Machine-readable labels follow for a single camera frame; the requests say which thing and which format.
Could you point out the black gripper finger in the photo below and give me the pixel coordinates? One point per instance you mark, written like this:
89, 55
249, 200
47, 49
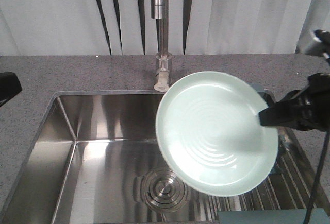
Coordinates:
10, 86

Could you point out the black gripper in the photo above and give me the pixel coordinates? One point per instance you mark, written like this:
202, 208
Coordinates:
311, 111

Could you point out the mint green round plate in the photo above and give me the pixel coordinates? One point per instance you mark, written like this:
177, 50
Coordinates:
209, 134

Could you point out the grey roll-up drying rack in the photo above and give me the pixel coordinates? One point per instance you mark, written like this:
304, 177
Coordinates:
282, 197

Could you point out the white pleated curtain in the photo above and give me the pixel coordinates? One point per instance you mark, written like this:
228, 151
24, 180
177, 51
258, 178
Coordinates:
125, 27

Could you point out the stainless steel sink basin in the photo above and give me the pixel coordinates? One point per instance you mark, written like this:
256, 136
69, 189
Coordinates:
88, 162

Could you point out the round steel sink drain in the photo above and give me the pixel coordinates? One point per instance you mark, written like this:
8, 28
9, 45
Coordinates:
163, 191

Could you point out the stainless steel faucet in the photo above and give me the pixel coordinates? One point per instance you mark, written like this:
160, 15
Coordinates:
160, 12

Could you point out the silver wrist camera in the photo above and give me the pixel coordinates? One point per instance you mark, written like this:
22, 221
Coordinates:
315, 43

